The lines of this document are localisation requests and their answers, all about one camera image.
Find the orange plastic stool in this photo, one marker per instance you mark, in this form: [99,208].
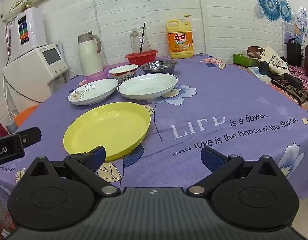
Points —
[25,115]

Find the wall photo collage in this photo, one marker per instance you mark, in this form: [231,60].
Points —
[297,27]

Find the white thermos jug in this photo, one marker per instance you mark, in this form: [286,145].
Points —
[89,55]

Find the black straw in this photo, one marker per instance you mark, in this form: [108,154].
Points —
[142,37]

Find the large blue paper fan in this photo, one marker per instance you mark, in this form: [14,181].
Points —
[268,3]

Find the white power strip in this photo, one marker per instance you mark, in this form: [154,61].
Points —
[259,74]

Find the red plastic colander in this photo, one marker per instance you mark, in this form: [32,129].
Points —
[134,58]

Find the cream tote bag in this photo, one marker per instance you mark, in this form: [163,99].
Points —
[274,58]

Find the glass pitcher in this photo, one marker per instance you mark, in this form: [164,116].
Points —
[136,41]

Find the purple floral tablecloth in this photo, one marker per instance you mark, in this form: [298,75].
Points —
[206,105]

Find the white water purifier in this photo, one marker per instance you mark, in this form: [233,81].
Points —
[35,35]

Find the stainless steel bowl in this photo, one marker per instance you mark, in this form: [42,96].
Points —
[159,66]

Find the yellow detergent bottle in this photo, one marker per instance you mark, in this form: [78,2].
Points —
[180,42]

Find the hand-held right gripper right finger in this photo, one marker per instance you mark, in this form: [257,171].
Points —
[211,158]

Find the white floral plate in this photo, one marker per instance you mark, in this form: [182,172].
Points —
[94,91]

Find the small blue paper fan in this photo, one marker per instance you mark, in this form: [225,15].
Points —
[286,11]

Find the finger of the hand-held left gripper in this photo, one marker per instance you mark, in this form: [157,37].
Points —
[30,136]

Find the white ceramic bowl red pattern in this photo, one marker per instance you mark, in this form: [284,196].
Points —
[122,73]

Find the white appliance with screen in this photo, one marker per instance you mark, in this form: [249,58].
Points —
[31,80]

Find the white wall pipe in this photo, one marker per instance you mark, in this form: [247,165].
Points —
[200,17]

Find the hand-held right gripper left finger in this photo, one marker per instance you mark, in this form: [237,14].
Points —
[100,156]

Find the green box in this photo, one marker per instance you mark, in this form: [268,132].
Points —
[244,59]

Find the white blue-rimmed plate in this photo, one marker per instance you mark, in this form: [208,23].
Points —
[146,86]

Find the yellow plastic plate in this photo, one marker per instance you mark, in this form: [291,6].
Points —
[106,127]

